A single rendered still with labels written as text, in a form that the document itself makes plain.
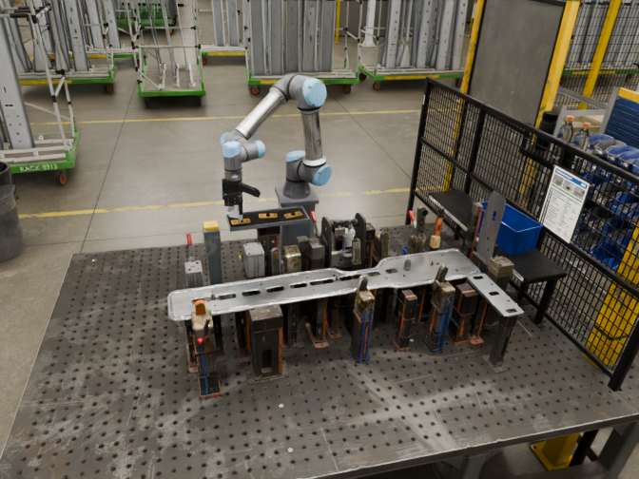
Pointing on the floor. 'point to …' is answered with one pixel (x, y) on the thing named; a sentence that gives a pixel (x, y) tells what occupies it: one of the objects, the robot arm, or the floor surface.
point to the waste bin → (12, 236)
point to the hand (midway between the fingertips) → (241, 218)
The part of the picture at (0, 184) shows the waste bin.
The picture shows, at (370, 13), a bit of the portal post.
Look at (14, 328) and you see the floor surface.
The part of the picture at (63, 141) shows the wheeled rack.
